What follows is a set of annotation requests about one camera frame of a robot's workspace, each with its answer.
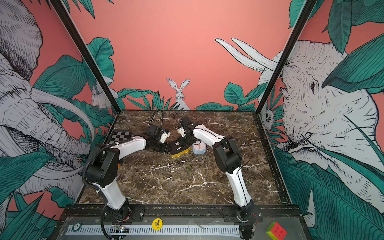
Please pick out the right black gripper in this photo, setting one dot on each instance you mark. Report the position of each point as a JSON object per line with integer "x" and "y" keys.
{"x": 193, "y": 142}

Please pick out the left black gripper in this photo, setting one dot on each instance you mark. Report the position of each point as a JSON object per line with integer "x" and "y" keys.
{"x": 165, "y": 149}

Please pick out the yellow rectangular alarm clock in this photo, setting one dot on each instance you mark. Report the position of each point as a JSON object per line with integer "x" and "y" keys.
{"x": 179, "y": 147}

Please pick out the light blue small alarm clock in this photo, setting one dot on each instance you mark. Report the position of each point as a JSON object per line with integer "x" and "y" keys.
{"x": 199, "y": 147}

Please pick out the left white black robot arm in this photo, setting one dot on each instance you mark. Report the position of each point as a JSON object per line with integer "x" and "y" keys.
{"x": 100, "y": 171}

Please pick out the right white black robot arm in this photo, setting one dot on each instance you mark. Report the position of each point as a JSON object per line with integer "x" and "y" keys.
{"x": 228, "y": 159}

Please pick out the black white checkerboard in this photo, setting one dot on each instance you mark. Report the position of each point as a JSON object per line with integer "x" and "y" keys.
{"x": 119, "y": 136}

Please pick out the yellow round sticker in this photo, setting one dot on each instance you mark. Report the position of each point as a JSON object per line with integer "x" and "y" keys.
{"x": 157, "y": 224}

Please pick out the small green circuit board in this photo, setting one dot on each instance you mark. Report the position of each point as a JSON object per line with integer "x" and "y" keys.
{"x": 121, "y": 230}

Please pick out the colourful rubik cube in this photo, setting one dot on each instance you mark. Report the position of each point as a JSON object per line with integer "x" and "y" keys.
{"x": 276, "y": 232}

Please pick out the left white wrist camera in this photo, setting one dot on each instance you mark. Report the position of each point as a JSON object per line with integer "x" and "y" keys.
{"x": 164, "y": 135}

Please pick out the white slotted cable duct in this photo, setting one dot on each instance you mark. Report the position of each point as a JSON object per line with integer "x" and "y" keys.
{"x": 141, "y": 230}

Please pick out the black mounting rail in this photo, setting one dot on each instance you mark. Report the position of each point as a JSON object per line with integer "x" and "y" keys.
{"x": 141, "y": 211}

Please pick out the left black frame post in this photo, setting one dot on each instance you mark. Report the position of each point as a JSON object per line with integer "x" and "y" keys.
{"x": 65, "y": 18}

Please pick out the black frame post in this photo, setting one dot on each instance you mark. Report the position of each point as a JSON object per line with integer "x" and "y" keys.
{"x": 65, "y": 18}
{"x": 298, "y": 27}

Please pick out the right black frame post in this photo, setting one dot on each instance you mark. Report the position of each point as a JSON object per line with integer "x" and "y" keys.
{"x": 298, "y": 27}

